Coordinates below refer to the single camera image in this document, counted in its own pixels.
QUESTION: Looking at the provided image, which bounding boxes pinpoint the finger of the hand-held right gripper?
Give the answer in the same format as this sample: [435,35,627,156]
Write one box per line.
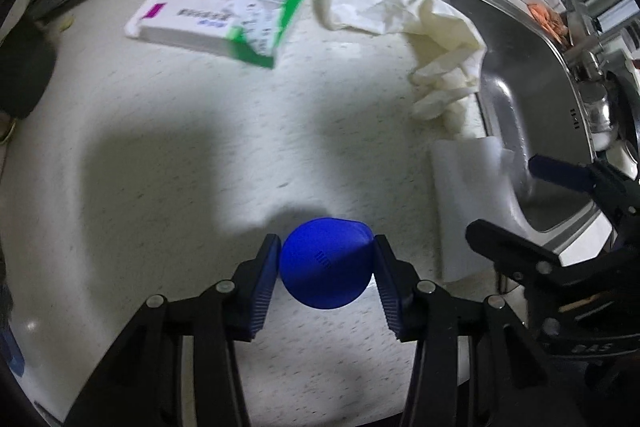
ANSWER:
[529,153,640,220]
[465,218,621,288]

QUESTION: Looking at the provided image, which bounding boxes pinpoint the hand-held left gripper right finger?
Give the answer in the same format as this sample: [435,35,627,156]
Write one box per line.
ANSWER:
[374,235,587,427]

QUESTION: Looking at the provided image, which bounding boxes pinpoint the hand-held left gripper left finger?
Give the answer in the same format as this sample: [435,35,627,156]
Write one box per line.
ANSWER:
[65,233,282,427]

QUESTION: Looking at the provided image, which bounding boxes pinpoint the blue plastic cup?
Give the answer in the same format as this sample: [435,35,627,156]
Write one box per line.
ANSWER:
[279,217,376,310]

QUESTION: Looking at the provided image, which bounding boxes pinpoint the chrome faucet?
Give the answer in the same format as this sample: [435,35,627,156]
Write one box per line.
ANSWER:
[564,0,623,150]

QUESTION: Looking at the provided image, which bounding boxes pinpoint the stainless steel sink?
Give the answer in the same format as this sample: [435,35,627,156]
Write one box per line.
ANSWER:
[406,0,615,269]

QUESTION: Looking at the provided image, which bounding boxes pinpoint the orange scraps beside sink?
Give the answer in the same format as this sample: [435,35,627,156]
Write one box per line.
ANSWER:
[527,2,569,41]

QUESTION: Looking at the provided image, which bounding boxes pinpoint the cream rubber glove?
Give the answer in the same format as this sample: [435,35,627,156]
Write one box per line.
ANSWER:
[312,0,489,138]

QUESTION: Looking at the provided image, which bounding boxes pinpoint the blue plastic item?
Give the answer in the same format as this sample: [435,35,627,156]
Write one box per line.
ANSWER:
[0,326,27,376]

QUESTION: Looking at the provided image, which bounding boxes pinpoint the white green cardboard box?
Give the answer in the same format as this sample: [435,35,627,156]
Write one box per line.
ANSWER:
[125,0,307,70]

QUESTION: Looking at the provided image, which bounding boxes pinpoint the dark green mug gold handle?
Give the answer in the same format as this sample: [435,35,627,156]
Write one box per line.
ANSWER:
[0,24,59,142]

